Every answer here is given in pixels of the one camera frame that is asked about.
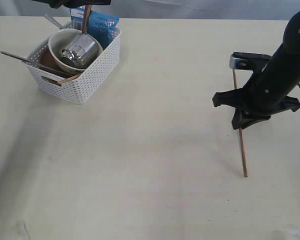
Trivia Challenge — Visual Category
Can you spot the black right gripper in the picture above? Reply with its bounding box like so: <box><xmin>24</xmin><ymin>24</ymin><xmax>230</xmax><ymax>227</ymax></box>
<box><xmin>212</xmin><ymin>82</ymin><xmax>300</xmax><ymax>130</ymax></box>

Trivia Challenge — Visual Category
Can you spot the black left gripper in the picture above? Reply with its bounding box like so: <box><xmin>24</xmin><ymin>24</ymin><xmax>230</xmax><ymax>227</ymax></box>
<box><xmin>34</xmin><ymin>0</ymin><xmax>111</xmax><ymax>8</ymax></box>

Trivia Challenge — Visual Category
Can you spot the wooden chopstick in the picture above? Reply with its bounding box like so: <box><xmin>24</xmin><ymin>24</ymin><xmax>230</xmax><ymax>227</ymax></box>
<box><xmin>232</xmin><ymin>69</ymin><xmax>248</xmax><ymax>178</ymax></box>
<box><xmin>55</xmin><ymin>74</ymin><xmax>81</xmax><ymax>87</ymax></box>

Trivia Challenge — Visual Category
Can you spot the red-brown wooden spoon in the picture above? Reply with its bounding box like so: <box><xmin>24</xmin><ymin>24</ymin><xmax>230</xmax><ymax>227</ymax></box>
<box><xmin>81</xmin><ymin>4</ymin><xmax>92</xmax><ymax>34</ymax></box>

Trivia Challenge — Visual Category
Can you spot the white perforated plastic basket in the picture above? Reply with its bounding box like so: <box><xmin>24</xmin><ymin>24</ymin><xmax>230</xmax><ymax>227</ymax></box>
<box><xmin>25</xmin><ymin>27</ymin><xmax>122</xmax><ymax>105</ymax></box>

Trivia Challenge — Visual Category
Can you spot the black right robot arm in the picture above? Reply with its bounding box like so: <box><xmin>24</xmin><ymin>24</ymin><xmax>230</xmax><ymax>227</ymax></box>
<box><xmin>212</xmin><ymin>11</ymin><xmax>300</xmax><ymax>130</ymax></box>

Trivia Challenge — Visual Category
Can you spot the silver metal spoon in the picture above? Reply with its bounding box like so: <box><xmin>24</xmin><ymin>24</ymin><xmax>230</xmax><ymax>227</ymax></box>
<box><xmin>44</xmin><ymin>14</ymin><xmax>64</xmax><ymax>30</ymax></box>

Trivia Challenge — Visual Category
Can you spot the cream ceramic bowl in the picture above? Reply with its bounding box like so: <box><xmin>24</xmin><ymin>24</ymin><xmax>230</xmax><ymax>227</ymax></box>
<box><xmin>48</xmin><ymin>28</ymin><xmax>103</xmax><ymax>75</ymax></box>

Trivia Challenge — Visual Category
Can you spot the blue snack packet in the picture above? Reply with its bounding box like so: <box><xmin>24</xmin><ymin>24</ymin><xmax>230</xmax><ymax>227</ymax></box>
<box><xmin>70</xmin><ymin>7</ymin><xmax>120</xmax><ymax>50</ymax></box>

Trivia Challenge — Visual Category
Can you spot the shiny steel cup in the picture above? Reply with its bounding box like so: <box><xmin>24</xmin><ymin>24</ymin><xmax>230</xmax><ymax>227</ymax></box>
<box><xmin>60</xmin><ymin>33</ymin><xmax>99</xmax><ymax>69</ymax></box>

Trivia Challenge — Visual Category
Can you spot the brown plate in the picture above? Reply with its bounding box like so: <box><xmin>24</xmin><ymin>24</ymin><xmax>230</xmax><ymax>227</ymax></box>
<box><xmin>39</xmin><ymin>48</ymin><xmax>69</xmax><ymax>85</ymax></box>

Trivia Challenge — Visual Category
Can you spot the silver metal knife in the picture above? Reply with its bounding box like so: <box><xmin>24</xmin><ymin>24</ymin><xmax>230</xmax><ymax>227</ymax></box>
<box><xmin>0</xmin><ymin>51</ymin><xmax>73</xmax><ymax>77</ymax></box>

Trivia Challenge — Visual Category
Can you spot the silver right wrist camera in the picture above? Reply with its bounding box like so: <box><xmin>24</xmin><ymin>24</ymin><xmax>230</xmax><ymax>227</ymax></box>
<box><xmin>229</xmin><ymin>52</ymin><xmax>272</xmax><ymax>72</ymax></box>

